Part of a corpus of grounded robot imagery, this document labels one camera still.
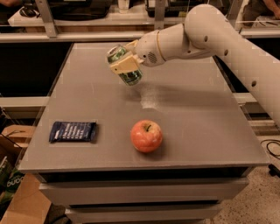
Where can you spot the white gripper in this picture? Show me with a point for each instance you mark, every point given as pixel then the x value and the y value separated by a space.
pixel 146 47

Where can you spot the green soda can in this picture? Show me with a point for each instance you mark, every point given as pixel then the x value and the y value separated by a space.
pixel 115 54

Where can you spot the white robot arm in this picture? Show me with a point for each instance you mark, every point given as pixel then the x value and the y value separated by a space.
pixel 205 33

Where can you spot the black tray with label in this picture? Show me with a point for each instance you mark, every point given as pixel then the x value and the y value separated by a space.
pixel 179 8

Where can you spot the red apple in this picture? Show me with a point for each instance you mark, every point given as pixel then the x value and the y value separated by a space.
pixel 146 136

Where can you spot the black case on shelf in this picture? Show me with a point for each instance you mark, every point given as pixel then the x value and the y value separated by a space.
pixel 79 10

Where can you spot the dark blue snack packet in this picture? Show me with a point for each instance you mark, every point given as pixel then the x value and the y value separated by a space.
pixel 72 132

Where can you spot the grey drawer cabinet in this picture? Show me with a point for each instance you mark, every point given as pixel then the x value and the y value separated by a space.
pixel 147 201

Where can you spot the green printed bag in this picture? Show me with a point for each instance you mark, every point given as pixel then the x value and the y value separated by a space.
pixel 10 179

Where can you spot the brown cardboard box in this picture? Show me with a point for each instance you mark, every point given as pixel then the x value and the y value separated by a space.
pixel 27 205

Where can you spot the metal railing frame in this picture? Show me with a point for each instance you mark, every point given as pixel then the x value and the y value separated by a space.
pixel 136 23

